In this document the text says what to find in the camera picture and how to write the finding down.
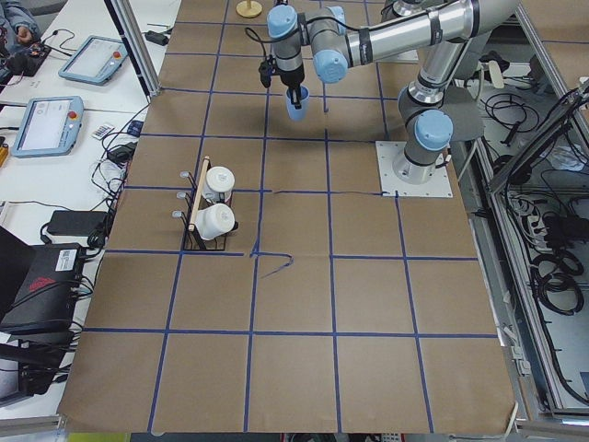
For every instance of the teach pendant far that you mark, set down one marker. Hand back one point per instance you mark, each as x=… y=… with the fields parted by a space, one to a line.
x=95 y=61

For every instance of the teach pendant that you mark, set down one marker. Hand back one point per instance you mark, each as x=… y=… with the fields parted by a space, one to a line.
x=49 y=127
x=95 y=61

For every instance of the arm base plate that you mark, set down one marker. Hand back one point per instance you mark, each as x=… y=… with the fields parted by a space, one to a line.
x=398 y=177
x=407 y=57

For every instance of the black power adapter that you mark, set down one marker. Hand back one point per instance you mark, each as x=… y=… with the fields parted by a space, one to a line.
x=75 y=223

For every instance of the light blue cup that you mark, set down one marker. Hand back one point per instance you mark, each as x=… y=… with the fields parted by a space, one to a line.
x=297 y=109

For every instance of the small black power brick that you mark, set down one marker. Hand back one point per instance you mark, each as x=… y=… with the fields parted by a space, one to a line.
x=158 y=38

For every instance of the white mug front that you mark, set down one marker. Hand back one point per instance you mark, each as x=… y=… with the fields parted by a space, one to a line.
x=215 y=221

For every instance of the small remote control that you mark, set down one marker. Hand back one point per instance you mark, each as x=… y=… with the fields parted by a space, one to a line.
x=103 y=130

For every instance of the black wire mug rack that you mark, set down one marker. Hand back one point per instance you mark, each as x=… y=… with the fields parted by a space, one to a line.
x=193 y=203

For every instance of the grey office chair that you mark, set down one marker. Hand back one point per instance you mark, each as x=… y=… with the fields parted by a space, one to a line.
x=460 y=105

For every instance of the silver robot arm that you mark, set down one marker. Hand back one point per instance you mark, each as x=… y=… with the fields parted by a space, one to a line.
x=440 y=32

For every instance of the wooden mug tree stand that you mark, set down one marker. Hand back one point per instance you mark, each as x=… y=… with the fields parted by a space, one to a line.
x=249 y=8

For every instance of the aluminium frame post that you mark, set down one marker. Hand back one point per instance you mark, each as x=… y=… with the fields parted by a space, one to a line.
x=123 y=18

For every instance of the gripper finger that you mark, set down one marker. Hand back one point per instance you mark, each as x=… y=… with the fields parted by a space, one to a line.
x=295 y=97

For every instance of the white mug rear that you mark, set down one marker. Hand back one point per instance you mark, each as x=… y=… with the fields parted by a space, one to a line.
x=219 y=184

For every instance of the white mug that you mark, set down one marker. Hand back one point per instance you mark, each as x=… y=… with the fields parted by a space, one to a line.
x=219 y=184
x=215 y=221

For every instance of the teach pendant near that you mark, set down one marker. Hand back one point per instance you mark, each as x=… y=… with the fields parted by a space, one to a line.
x=49 y=127

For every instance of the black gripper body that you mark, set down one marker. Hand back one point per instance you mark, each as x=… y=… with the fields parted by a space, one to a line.
x=293 y=77

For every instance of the black computer box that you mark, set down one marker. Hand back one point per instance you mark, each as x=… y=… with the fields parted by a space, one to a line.
x=38 y=284

